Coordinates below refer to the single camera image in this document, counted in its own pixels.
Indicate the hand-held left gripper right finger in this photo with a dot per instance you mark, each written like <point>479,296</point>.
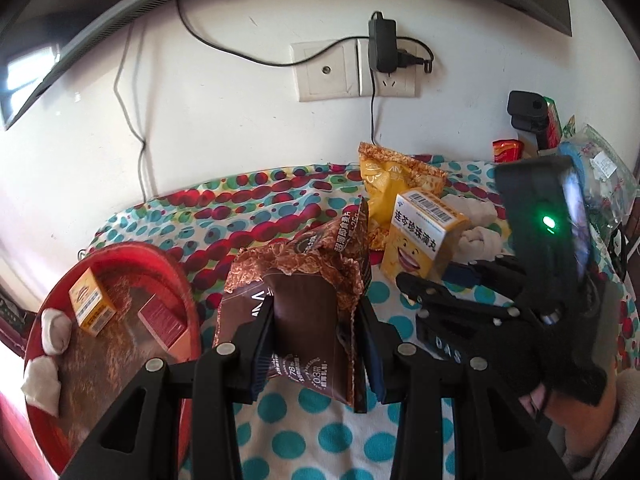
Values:
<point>372,360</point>

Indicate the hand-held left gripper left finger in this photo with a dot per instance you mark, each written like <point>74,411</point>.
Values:
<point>262,355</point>

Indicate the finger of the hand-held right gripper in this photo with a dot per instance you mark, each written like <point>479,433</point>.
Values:
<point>425,292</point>
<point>457,275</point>

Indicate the yellow carton smiling face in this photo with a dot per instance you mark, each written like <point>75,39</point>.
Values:
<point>415,245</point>

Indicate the brown snack bag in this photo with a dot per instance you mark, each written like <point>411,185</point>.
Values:
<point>300,310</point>

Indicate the white knotted sock bundle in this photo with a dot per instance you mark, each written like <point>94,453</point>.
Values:
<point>475,208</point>

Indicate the yellow orange snack bag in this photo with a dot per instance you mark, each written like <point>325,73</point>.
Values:
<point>385,195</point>

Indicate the dark red carton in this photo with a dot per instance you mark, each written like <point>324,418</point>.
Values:
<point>160,320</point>

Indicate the red round tray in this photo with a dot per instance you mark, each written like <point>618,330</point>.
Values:
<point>100,360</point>

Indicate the yellow carton open-mouth face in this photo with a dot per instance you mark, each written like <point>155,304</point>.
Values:
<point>92,305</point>

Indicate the person's right forearm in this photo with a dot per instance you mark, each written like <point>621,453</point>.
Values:
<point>595,420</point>

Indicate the person's right hand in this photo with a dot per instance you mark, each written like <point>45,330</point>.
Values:
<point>535,402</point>

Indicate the polka dot blanket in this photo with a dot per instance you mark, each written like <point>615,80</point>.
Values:
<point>320,425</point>

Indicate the clear bag of blue items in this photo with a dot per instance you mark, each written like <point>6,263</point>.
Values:
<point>600,160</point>

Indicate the red snack packet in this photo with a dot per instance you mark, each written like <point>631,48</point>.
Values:
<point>506,151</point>

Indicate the yellow green packet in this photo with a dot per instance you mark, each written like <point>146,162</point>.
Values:
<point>569,127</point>

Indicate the green and red box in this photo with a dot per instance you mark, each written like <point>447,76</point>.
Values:
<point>552,122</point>

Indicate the black clamp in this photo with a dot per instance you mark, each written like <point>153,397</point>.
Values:
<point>525,107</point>

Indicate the black angled plug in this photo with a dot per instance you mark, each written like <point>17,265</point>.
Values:
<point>412,57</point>

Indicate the black charger adapter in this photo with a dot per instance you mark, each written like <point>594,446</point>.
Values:
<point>382,42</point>

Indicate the white power wall socket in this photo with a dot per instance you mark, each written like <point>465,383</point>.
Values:
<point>395,85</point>

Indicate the white coaxial wall plate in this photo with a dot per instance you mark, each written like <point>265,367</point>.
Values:
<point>325,72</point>

